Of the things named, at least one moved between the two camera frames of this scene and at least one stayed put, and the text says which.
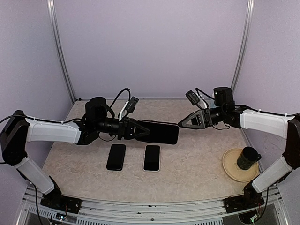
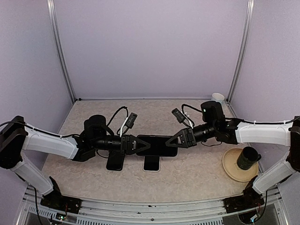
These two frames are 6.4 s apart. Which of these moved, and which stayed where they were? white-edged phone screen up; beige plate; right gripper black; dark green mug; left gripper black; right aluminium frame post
Moved: left gripper black; right gripper black
Stayed: white-edged phone screen up; beige plate; right aluminium frame post; dark green mug
